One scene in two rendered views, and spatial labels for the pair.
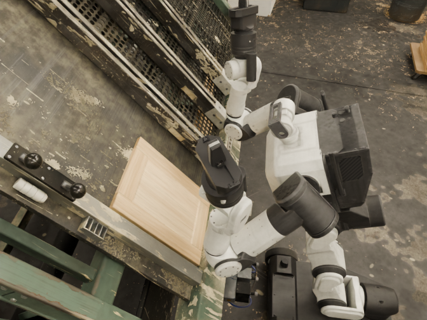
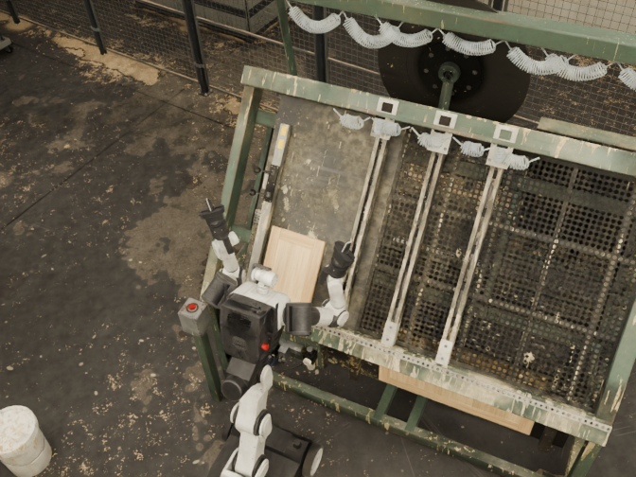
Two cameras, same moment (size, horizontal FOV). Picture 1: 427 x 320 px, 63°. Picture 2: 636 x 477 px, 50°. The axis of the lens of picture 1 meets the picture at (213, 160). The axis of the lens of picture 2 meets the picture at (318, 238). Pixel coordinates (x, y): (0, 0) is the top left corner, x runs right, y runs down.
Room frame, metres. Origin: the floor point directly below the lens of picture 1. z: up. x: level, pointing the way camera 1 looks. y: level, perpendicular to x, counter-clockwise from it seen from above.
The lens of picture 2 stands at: (1.71, -2.02, 3.79)
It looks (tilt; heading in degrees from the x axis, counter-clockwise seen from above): 47 degrees down; 110
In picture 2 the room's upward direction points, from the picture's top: 4 degrees counter-clockwise
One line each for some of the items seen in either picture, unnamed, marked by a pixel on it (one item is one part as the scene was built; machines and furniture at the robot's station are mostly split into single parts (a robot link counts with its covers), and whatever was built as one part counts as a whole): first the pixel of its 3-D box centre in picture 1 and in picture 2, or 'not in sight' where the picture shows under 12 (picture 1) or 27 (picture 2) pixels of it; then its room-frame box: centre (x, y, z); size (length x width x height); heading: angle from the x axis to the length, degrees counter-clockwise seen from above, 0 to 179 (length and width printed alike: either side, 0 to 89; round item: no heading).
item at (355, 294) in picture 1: (340, 295); (245, 470); (0.71, -0.65, 0.28); 0.21 x 0.20 x 0.13; 83
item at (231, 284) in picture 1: (243, 253); (274, 350); (0.73, -0.13, 0.69); 0.50 x 0.14 x 0.24; 173
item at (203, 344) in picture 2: not in sight; (208, 364); (0.29, -0.14, 0.38); 0.06 x 0.06 x 0.75; 83
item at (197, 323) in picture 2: not in sight; (195, 318); (0.29, -0.14, 0.84); 0.12 x 0.12 x 0.18; 83
